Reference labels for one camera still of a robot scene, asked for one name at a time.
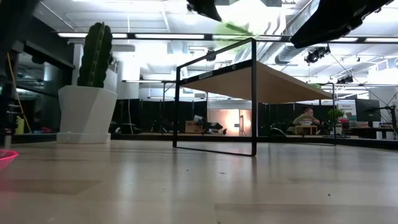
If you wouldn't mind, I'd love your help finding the black computer monitor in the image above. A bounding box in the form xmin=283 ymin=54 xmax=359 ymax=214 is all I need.
xmin=354 ymin=98 xmax=382 ymax=123

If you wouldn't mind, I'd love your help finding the yellow leaning pole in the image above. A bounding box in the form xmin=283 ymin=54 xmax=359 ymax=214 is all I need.
xmin=6 ymin=52 xmax=32 ymax=134

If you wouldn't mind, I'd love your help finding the black ceiling spotlight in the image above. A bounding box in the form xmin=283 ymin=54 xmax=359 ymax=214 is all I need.
xmin=336 ymin=75 xmax=354 ymax=85
xmin=303 ymin=44 xmax=331 ymax=65

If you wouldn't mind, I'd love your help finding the black table edge rail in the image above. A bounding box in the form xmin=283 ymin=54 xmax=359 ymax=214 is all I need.
xmin=12 ymin=132 xmax=398 ymax=151

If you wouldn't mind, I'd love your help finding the person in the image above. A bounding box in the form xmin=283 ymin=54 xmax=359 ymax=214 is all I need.
xmin=292 ymin=106 xmax=321 ymax=127

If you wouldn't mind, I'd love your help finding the grey ceiling air duct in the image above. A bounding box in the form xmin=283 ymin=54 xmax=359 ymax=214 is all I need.
xmin=274 ymin=45 xmax=300 ymax=65

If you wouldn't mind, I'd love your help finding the long ceiling light strip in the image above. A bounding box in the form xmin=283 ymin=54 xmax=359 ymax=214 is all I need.
xmin=57 ymin=32 xmax=128 ymax=39
xmin=329 ymin=37 xmax=359 ymax=43
xmin=364 ymin=37 xmax=398 ymax=44
xmin=135 ymin=33 xmax=205 ymax=40

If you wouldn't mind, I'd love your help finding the white angular plant pot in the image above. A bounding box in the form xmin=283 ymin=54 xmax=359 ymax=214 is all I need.
xmin=56 ymin=85 xmax=118 ymax=144

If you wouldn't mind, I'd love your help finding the translucent pink plate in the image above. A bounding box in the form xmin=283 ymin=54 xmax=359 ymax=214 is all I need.
xmin=0 ymin=149 xmax=19 ymax=171

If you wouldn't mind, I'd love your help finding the small green potted plant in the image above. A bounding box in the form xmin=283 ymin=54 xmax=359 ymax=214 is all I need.
xmin=327 ymin=108 xmax=345 ymax=136

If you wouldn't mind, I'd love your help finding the black metal wood shelf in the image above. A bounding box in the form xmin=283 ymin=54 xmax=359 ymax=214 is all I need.
xmin=172 ymin=37 xmax=337 ymax=157

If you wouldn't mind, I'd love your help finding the small wooden table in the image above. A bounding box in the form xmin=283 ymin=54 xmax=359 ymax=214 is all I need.
xmin=294 ymin=124 xmax=318 ymax=136

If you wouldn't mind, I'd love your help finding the yellow container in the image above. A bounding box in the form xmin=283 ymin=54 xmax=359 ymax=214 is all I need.
xmin=15 ymin=116 xmax=25 ymax=136

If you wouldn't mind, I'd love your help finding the dark green cactus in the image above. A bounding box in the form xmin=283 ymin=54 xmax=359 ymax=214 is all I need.
xmin=76 ymin=21 xmax=114 ymax=89

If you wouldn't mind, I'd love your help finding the brown cardboard box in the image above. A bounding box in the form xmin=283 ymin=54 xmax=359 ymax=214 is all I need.
xmin=185 ymin=120 xmax=205 ymax=134

